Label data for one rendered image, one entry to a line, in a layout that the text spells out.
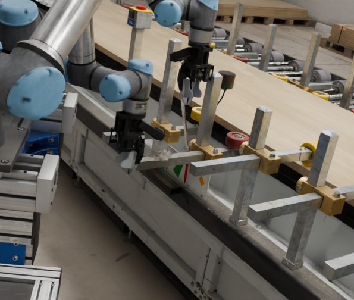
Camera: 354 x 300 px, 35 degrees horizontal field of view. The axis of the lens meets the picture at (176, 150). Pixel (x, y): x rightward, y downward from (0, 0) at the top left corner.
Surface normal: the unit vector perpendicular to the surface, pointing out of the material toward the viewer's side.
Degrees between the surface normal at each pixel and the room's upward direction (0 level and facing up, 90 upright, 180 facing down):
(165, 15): 90
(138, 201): 92
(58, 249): 0
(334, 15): 90
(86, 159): 90
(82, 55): 102
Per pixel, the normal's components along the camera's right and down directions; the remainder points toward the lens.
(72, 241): 0.16, -0.91
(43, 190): 0.07, 0.40
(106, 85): -0.44, 0.28
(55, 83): 0.81, 0.42
